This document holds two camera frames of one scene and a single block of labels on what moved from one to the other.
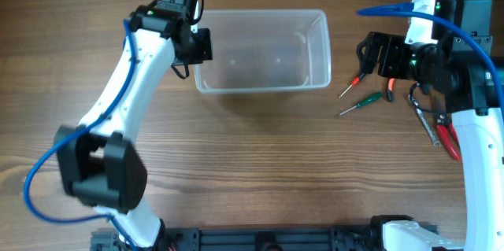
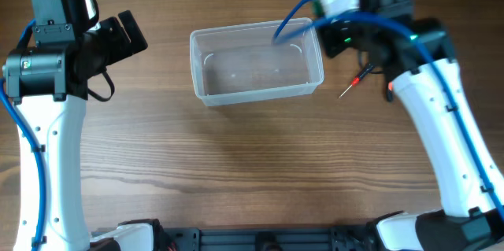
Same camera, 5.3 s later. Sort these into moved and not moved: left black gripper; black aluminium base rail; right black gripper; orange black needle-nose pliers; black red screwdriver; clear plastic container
Moved: clear plastic container; right black gripper; left black gripper
Not moved: black red screwdriver; orange black needle-nose pliers; black aluminium base rail
